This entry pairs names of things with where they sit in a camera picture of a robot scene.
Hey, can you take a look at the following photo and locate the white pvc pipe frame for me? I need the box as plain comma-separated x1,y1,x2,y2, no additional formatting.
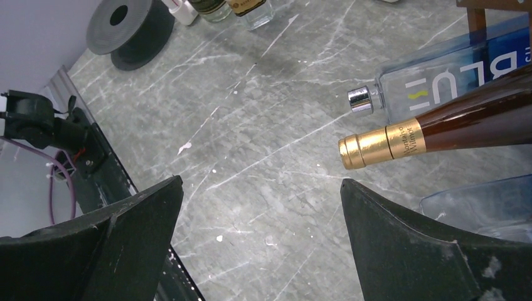
162,0,198,26

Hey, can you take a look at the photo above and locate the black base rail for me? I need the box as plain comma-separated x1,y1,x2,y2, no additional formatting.
73,120,203,300

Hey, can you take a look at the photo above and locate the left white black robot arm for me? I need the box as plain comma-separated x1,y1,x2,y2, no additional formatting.
1,90,88,152

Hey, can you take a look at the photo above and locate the small dark capped bottle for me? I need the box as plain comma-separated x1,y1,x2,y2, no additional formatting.
226,0,274,31

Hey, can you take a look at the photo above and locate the lower blue clear bottle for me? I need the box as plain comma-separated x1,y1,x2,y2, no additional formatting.
420,174,531,243

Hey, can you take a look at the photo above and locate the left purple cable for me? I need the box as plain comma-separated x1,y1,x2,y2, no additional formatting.
0,137,78,226

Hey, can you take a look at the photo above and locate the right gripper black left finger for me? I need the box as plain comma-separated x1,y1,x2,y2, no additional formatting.
1,176,183,300

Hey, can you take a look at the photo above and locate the aluminium frame rail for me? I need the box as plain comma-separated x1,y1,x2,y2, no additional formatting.
38,66,95,125

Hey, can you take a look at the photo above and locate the dark bottle gold cap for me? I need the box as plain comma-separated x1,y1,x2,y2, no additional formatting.
338,65,531,170

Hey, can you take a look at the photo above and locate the blue labelled clear bottle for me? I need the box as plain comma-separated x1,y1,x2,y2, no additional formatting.
348,15,531,124

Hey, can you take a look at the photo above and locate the brown wooden wine rack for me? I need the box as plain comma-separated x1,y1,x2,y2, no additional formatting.
455,0,531,33

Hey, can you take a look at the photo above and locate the standing clear empty bottle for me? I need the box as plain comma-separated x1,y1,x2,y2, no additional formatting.
188,0,231,23

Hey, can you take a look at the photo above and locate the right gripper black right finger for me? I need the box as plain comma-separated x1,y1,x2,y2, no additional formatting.
340,178,531,300

